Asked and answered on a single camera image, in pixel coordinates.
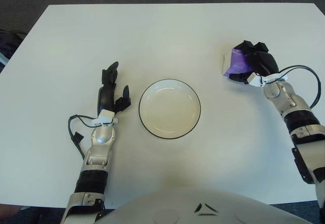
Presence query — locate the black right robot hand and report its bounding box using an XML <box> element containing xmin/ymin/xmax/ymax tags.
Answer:
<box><xmin>228</xmin><ymin>40</ymin><xmax>280</xmax><ymax>85</ymax></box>

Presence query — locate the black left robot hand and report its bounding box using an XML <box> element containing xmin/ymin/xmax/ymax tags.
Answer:
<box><xmin>97</xmin><ymin>61</ymin><xmax>132</xmax><ymax>115</ymax></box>

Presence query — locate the purple tissue paper pack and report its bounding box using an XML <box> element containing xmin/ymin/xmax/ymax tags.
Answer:
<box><xmin>222</xmin><ymin>49</ymin><xmax>254</xmax><ymax>77</ymax></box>

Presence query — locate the white plate black rim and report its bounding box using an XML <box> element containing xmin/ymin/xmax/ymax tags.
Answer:
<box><xmin>138</xmin><ymin>78</ymin><xmax>202</xmax><ymax>140</ymax></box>

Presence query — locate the dark bag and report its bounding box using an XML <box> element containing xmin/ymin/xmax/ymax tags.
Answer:
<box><xmin>0</xmin><ymin>29</ymin><xmax>27</xmax><ymax>67</ymax></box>

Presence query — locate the grey robot torso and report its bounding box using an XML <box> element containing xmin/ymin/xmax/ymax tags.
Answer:
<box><xmin>96</xmin><ymin>183</ymin><xmax>325</xmax><ymax>224</ymax></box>

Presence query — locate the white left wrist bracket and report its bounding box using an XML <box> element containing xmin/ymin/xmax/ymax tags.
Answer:
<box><xmin>91</xmin><ymin>109</ymin><xmax>119</xmax><ymax>127</ymax></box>

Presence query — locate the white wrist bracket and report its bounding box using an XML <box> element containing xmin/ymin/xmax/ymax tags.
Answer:
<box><xmin>247</xmin><ymin>70</ymin><xmax>289</xmax><ymax>87</ymax></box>
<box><xmin>91</xmin><ymin>109</ymin><xmax>119</xmax><ymax>127</ymax></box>

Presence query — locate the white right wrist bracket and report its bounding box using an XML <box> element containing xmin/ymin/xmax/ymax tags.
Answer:
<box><xmin>247</xmin><ymin>70</ymin><xmax>289</xmax><ymax>87</ymax></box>

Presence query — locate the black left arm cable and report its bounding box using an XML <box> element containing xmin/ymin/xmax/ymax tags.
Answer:
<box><xmin>67</xmin><ymin>114</ymin><xmax>99</xmax><ymax>158</ymax></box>

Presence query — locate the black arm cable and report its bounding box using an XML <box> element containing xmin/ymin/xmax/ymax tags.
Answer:
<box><xmin>278</xmin><ymin>65</ymin><xmax>321</xmax><ymax>108</ymax></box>
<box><xmin>67</xmin><ymin>114</ymin><xmax>99</xmax><ymax>158</ymax></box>

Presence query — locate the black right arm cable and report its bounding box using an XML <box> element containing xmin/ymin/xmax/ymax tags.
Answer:
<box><xmin>278</xmin><ymin>65</ymin><xmax>321</xmax><ymax>108</ymax></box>

